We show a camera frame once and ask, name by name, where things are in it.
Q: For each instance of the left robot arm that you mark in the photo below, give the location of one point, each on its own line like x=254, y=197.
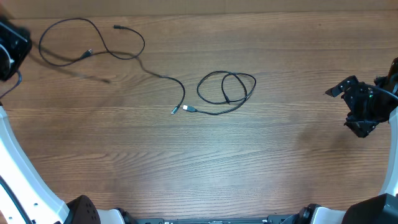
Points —
x=25, y=197

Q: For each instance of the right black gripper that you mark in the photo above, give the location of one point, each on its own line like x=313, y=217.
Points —
x=362, y=127

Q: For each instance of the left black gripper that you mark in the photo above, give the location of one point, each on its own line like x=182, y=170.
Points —
x=20, y=39

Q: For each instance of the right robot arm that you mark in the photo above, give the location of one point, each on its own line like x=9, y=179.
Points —
x=382, y=208

